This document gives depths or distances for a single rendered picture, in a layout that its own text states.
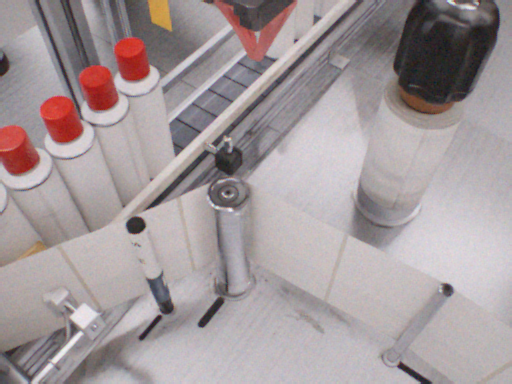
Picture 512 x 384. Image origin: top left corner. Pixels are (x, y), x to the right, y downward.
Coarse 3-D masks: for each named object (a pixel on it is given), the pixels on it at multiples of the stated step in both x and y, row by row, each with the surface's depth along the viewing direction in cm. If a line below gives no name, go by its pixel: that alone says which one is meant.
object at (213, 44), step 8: (224, 32) 72; (232, 32) 73; (216, 40) 71; (224, 40) 72; (200, 48) 70; (208, 48) 70; (216, 48) 72; (192, 56) 69; (200, 56) 69; (208, 56) 71; (184, 64) 68; (192, 64) 68; (176, 72) 67; (184, 72) 68; (160, 80) 66; (168, 80) 66; (176, 80) 67; (168, 88) 67
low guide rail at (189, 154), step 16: (352, 0) 86; (336, 16) 84; (320, 32) 81; (304, 48) 79; (288, 64) 77; (256, 80) 73; (272, 80) 75; (240, 96) 71; (256, 96) 73; (224, 112) 69; (240, 112) 71; (208, 128) 67; (224, 128) 69; (192, 144) 66; (176, 160) 64; (192, 160) 66; (160, 176) 63; (176, 176) 65; (144, 192) 61; (160, 192) 63; (128, 208) 60; (144, 208) 62; (112, 224) 58
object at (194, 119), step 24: (360, 0) 91; (336, 24) 87; (312, 48) 83; (240, 72) 79; (264, 72) 79; (288, 72) 79; (216, 96) 76; (264, 96) 76; (192, 120) 73; (240, 120) 73; (216, 144) 70; (192, 168) 68; (168, 192) 65
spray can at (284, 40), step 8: (288, 24) 75; (280, 32) 76; (288, 32) 77; (280, 40) 77; (288, 40) 78; (272, 48) 79; (280, 48) 79; (288, 48) 79; (272, 56) 80; (280, 56) 80
